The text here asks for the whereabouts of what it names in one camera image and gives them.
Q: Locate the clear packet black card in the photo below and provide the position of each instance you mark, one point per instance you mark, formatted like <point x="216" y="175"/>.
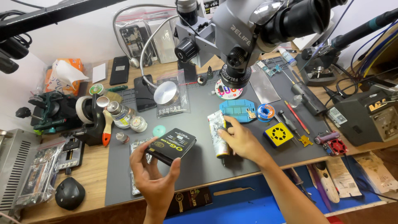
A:
<point x="182" y="102"/>

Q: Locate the person's right hand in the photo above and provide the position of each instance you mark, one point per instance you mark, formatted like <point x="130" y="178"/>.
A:
<point x="245" y="144"/>

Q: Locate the metal tweezers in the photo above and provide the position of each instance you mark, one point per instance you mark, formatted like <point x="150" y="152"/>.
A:
<point x="233" y="191"/>

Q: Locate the glass bottle metal pump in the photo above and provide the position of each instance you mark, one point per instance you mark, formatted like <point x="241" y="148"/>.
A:
<point x="122" y="116"/>

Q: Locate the black soldering iron stand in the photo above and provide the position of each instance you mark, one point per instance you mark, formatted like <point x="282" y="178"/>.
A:
<point x="317" y="70"/>

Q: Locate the grey silicone work mat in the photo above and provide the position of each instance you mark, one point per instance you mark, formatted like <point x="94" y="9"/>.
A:
<point x="192" y="124"/>

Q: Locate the zip bag phone back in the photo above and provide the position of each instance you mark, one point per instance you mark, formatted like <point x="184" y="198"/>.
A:
<point x="135" y="40"/>

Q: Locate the black battery box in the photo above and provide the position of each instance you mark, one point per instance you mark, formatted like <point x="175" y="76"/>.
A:
<point x="172" y="144"/>

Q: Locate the plastic bag phone parts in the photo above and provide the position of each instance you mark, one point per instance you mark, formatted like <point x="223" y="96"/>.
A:
<point x="39" y="174"/>

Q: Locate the red small fan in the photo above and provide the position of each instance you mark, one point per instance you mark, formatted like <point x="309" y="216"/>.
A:
<point x="336" y="146"/>

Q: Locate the silver phone frame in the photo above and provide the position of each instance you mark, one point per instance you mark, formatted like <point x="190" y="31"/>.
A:
<point x="136" y="146"/>

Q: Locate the black teal soldering iron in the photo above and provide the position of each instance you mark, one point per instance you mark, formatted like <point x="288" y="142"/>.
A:
<point x="360" y="31"/>

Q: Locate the small white jar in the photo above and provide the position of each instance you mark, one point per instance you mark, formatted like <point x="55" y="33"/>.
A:
<point x="138" y="124"/>

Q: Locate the gooseneck lamp large silver head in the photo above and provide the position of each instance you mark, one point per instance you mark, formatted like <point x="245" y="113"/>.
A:
<point x="166" y="93"/>

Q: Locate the white tape roll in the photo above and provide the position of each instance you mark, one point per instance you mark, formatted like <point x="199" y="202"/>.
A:
<point x="82" y="109"/>

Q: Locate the black soldering station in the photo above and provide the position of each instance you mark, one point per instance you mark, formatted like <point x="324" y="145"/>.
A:
<point x="363" y="119"/>

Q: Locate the white printed glue tube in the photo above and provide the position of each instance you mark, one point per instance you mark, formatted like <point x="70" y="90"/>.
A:
<point x="216" y="124"/>

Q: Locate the black metal clamp fixture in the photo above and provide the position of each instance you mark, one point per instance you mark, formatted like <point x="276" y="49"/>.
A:
<point x="71" y="155"/>

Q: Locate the round colourful sticker disc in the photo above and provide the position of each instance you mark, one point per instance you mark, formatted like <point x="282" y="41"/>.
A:
<point x="228" y="93"/>

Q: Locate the black phone glossy screen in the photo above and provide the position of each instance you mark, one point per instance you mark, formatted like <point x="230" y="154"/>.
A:
<point x="143" y="95"/>

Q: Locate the blue drawer mat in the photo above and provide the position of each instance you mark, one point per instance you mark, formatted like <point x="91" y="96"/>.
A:
<point x="236" y="208"/>

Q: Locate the white handheld tool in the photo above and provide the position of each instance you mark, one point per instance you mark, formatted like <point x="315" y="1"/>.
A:
<point x="326" y="183"/>

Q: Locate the orange tissue pack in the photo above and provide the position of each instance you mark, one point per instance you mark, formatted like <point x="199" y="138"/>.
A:
<point x="63" y="76"/>

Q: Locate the small black nozzle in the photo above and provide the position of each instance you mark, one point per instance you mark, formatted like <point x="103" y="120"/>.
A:
<point x="210" y="73"/>

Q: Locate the clear packet printed sheet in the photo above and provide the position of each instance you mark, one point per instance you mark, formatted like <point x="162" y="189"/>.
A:
<point x="377" y="172"/>

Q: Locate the small clear dropper bottle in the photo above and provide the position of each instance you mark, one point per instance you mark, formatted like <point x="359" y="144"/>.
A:
<point x="296" y="101"/>

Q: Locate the teal round disc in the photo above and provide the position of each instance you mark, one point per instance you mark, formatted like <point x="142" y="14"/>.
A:
<point x="159" y="131"/>

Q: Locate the clear glass sheet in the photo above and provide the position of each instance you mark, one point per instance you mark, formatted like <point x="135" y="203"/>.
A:
<point x="264" y="87"/>

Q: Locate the black computer mouse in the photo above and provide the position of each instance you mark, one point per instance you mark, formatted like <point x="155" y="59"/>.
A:
<point x="70" y="193"/>

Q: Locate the purple thin tool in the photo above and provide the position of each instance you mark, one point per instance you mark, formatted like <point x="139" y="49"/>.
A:
<point x="320" y="189"/>

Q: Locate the red thin screwdriver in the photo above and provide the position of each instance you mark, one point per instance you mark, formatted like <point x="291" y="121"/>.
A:
<point x="297" y="116"/>

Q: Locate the black tape dispenser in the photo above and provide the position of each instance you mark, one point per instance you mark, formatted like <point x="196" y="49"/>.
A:
<point x="95" y="127"/>

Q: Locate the black screwdriver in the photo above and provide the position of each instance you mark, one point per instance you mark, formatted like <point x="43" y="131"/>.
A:
<point x="287" y="122"/>

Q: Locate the purple battery cell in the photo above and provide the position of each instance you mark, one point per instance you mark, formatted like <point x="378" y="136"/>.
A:
<point x="326" y="137"/>

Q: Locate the yellow black small fan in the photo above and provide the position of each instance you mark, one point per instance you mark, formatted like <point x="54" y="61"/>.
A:
<point x="279" y="134"/>

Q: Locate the grey metal vented appliance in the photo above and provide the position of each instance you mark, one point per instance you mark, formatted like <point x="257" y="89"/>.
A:
<point x="14" y="168"/>

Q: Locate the blue board holder fixture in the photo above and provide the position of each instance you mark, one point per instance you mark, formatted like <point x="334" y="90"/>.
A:
<point x="236" y="109"/>

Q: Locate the white paper card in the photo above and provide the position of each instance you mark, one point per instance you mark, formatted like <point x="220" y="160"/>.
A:
<point x="99" y="73"/>

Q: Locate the clear empty zip bag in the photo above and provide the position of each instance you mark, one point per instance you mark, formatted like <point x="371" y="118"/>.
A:
<point x="164" y="40"/>

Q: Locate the black phone matte back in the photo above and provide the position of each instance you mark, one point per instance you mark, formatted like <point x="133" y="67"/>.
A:
<point x="119" y="71"/>

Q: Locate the green phone circuit board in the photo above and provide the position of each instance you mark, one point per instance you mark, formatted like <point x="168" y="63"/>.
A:
<point x="270" y="69"/>

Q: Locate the small clear vial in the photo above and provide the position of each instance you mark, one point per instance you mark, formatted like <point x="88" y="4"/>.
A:
<point x="122" y="137"/>

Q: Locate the green black vise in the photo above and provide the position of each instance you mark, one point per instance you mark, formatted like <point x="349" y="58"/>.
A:
<point x="51" y="113"/>

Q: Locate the grey stereo microscope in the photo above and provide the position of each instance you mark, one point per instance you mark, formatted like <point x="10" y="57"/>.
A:
<point x="242" y="31"/>

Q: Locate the person's left hand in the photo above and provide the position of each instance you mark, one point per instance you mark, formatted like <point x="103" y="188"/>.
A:
<point x="155" y="186"/>

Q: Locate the green solder wick spool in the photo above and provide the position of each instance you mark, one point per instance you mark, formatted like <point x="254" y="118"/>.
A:
<point x="96" y="89"/>

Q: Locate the black gold flat packet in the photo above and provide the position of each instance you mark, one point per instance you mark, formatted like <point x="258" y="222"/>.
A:
<point x="189" y="201"/>

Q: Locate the clear packet paper label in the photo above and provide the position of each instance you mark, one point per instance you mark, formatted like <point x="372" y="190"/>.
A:
<point x="343" y="179"/>

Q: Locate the small round black cap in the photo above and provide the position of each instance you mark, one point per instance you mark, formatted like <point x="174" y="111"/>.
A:
<point x="202" y="81"/>

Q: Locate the black thin tool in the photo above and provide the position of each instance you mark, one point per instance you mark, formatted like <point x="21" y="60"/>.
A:
<point x="301" y="183"/>

